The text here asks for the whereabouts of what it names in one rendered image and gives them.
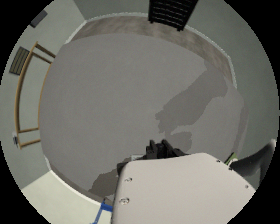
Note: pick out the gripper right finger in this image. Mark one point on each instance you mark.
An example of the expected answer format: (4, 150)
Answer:
(169, 152)

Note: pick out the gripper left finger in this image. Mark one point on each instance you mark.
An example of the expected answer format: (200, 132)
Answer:
(151, 153)

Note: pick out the grey clamp slide with handwheel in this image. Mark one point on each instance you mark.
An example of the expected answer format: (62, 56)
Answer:
(160, 150)

